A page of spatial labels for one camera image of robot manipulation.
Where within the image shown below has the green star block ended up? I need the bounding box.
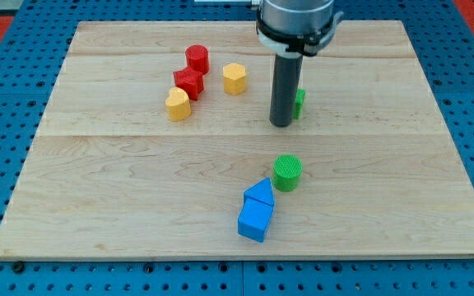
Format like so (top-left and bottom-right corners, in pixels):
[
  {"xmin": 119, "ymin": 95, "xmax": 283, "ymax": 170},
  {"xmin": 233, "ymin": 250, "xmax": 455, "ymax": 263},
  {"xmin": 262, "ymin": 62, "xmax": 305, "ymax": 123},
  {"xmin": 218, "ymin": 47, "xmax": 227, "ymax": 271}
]
[{"xmin": 293, "ymin": 89, "xmax": 306, "ymax": 119}]

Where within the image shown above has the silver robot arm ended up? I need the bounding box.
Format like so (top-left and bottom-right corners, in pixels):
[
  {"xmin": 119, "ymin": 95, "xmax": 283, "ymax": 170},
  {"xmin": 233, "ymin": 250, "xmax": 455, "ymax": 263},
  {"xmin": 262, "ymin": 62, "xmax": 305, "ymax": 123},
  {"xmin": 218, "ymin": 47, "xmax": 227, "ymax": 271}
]
[{"xmin": 256, "ymin": 0, "xmax": 344, "ymax": 58}]

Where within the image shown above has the yellow hexagon block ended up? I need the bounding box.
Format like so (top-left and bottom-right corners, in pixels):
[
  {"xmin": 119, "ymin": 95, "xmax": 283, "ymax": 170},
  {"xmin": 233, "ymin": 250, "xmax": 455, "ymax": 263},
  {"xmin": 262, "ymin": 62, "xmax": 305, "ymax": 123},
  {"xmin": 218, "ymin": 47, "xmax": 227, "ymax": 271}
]
[{"xmin": 223, "ymin": 63, "xmax": 247, "ymax": 95}]

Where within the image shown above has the red star block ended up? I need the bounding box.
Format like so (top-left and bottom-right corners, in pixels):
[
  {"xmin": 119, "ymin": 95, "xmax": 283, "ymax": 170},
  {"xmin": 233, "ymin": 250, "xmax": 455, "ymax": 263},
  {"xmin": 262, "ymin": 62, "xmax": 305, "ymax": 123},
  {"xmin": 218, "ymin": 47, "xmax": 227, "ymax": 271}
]
[{"xmin": 173, "ymin": 67, "xmax": 204, "ymax": 101}]

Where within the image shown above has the blue triangle block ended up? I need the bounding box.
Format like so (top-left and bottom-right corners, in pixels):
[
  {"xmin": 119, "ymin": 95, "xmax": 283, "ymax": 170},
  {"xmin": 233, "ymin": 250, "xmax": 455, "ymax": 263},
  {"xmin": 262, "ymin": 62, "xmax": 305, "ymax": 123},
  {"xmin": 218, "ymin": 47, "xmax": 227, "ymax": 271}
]
[{"xmin": 244, "ymin": 178, "xmax": 275, "ymax": 206}]

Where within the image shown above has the green cylinder block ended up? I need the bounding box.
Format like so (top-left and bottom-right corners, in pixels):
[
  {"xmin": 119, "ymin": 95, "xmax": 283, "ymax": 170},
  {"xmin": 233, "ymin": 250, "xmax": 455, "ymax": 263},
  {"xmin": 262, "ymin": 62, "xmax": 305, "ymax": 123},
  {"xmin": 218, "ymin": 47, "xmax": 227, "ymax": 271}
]
[{"xmin": 272, "ymin": 155, "xmax": 303, "ymax": 192}]

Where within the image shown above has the yellow heart block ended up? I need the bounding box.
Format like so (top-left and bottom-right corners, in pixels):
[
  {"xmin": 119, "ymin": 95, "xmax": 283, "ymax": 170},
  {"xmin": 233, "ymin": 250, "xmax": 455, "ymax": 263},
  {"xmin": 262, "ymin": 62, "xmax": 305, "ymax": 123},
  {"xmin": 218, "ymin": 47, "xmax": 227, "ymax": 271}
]
[{"xmin": 165, "ymin": 87, "xmax": 192, "ymax": 121}]

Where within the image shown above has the blue cube block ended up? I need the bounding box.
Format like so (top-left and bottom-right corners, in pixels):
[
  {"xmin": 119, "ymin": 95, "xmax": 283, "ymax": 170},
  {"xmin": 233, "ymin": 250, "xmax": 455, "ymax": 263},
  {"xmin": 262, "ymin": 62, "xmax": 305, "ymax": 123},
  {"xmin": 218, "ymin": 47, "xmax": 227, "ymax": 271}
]
[{"xmin": 237, "ymin": 199, "xmax": 274, "ymax": 243}]

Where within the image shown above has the wooden board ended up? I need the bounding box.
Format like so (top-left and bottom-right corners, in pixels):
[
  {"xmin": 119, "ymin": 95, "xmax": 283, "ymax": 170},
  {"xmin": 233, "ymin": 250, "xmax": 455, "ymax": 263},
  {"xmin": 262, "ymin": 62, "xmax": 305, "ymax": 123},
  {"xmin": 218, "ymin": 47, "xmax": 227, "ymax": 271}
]
[{"xmin": 0, "ymin": 21, "xmax": 474, "ymax": 261}]

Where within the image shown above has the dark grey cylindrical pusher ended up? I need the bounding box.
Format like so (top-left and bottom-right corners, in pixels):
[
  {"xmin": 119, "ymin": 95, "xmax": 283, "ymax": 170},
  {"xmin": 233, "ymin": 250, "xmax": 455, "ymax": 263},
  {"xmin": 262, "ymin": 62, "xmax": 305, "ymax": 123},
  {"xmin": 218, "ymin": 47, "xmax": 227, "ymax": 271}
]
[{"xmin": 269, "ymin": 55, "xmax": 303, "ymax": 127}]

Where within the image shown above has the red cylinder block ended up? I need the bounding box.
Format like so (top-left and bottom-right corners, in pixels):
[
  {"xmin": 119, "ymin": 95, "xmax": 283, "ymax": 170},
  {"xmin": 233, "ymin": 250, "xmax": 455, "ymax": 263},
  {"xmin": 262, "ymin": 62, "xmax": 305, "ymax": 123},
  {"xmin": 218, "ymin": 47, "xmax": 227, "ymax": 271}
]
[{"xmin": 185, "ymin": 44, "xmax": 210, "ymax": 75}]

